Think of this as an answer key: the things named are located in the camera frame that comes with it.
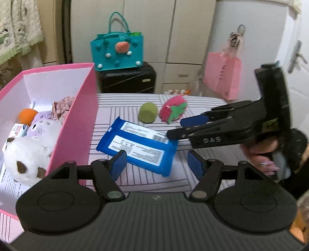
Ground metal door handle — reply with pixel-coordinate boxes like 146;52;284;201
288;40;308;73

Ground blue wet wipes pack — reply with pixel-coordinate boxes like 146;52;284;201
96;116;179;177

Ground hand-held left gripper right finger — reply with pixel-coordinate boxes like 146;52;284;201
187;150;266;203

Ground cream fleece jacket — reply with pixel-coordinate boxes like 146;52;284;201
0;0;45;66

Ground pink cardboard box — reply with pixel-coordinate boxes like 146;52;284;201
0;63;98;220

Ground teal felt handbag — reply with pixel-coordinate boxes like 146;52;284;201
90;12;144;72

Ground white door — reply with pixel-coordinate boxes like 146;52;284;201
282;0;309;136

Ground green sponge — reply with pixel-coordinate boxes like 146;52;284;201
138;102;159;124

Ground person's right forearm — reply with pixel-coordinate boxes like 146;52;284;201
275;128;309;199

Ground black suitcase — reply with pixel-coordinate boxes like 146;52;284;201
98;61;157;95

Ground person's right hand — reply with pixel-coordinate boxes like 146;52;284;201
241;142;278;176

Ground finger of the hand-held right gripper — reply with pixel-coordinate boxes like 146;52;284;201
180;101;253;127
166;118;233;141

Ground hanging striped keychain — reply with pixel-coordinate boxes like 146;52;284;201
228;24;246;53

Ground small orange white trinkets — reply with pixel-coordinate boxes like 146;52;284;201
163;89;191;95

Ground white tissue pack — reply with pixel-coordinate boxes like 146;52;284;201
2;123;31;152

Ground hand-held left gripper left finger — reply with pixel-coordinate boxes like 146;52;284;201
48;150;128;201

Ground striped bed sheet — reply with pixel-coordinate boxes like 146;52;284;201
0;93;245;245

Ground pink paper bag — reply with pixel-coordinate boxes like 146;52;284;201
203;52;242;101

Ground red strawberry sponge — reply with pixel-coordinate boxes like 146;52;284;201
158;94;188;124

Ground orange makeup sponge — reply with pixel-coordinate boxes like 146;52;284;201
19;108;39;126

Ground beige wardrobe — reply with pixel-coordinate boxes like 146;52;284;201
70;0;217;93

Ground white plush with brown ears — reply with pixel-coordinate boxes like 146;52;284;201
2;136;53;186

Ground pink floral cloth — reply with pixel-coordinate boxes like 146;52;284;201
52;96;76;125

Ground purple plush toy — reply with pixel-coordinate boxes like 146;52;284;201
26;110;62;138

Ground printed paper leaflet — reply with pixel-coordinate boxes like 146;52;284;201
0;154;33;206

